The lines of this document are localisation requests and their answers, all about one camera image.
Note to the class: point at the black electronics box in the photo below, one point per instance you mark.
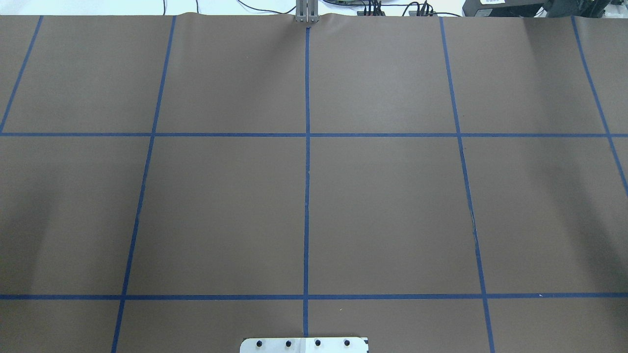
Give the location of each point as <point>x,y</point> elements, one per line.
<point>502,8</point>

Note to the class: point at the aluminium frame post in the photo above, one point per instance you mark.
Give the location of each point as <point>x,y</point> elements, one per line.
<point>306,11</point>

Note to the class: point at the white pedestal column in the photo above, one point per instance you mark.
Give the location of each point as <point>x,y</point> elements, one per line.
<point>305,345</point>

